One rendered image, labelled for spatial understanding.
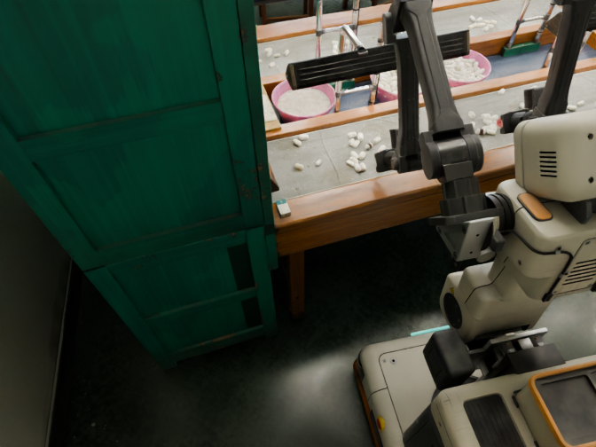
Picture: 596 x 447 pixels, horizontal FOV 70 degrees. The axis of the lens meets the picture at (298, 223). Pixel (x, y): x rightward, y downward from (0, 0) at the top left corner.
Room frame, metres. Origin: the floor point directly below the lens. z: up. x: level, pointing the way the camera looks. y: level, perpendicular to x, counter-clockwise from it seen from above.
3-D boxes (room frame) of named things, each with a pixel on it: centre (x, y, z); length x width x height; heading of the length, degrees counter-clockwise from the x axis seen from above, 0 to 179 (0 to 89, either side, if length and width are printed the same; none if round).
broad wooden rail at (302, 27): (2.17, -0.46, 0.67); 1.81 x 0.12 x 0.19; 106
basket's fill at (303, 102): (1.47, -0.04, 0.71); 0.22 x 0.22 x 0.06
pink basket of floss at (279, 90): (1.47, -0.04, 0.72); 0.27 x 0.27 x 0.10
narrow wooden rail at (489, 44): (1.79, -0.57, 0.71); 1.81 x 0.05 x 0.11; 106
